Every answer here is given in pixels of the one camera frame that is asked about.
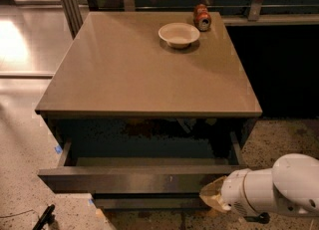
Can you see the grey drawer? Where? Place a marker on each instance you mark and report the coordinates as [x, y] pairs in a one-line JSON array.
[[133, 175], [149, 201]]

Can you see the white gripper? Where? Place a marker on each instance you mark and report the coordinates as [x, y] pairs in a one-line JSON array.
[[233, 192]]

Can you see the grey bottom drawer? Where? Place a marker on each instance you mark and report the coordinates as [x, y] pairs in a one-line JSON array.
[[149, 201]]

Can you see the metal frame post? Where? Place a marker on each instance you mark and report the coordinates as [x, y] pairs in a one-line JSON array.
[[73, 16]]

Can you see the red soda can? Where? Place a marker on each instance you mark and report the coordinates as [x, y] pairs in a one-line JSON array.
[[201, 17]]

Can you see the blue tape piece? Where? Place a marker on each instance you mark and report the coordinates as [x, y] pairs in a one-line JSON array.
[[58, 149]]

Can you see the grey drawer cabinet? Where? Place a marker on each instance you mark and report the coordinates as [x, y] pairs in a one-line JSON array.
[[121, 89]]

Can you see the white bowl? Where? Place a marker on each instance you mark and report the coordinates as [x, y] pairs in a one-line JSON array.
[[179, 35]]

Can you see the grey top drawer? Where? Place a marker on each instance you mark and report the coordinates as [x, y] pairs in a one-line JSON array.
[[133, 175]]

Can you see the metal counter shelf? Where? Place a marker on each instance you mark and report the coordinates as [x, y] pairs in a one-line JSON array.
[[273, 20]]

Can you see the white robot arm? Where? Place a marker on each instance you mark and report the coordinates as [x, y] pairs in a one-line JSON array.
[[289, 188]]

